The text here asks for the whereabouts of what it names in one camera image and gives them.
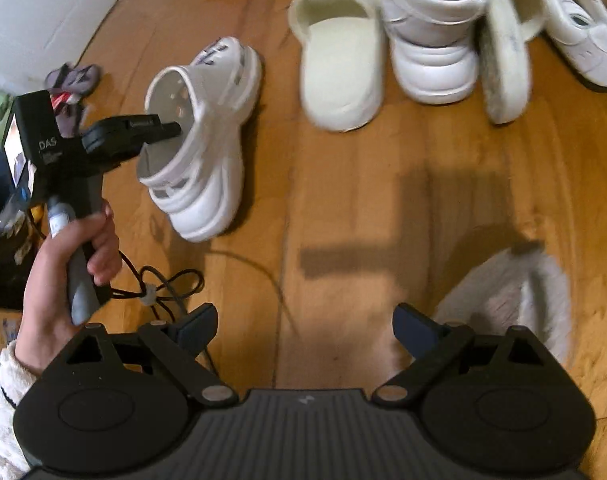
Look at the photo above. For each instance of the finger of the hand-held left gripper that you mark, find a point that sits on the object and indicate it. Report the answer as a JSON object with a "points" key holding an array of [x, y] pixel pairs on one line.
{"points": [[128, 132]]}

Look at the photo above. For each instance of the brown fur-lined slipper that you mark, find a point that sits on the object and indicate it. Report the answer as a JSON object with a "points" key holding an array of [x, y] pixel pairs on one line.
{"points": [[503, 300]]}

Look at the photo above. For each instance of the cream slide slipper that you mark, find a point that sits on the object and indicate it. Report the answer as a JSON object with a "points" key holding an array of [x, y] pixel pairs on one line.
{"points": [[338, 70], [506, 75]]}

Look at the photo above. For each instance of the black printed bag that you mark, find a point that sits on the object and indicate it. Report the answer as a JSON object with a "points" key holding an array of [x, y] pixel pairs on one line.
{"points": [[13, 280]]}

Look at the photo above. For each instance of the white clog with purple charm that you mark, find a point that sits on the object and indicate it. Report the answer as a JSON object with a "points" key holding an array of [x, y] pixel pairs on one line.
{"points": [[208, 170]]}

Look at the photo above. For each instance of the white door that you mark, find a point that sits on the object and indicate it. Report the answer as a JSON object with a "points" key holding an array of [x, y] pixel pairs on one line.
{"points": [[33, 20]]}

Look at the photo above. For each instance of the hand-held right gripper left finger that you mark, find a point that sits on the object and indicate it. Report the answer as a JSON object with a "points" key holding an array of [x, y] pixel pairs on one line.
{"points": [[201, 327]]}

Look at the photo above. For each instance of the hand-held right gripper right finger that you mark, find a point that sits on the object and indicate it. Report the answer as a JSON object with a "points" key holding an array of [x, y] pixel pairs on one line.
{"points": [[411, 330]]}

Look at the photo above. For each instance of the person's left forearm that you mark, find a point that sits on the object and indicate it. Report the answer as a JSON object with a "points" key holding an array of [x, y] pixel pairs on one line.
{"points": [[3, 410]]}

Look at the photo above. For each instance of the person's left hand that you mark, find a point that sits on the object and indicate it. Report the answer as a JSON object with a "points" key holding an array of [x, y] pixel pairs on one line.
{"points": [[43, 300]]}

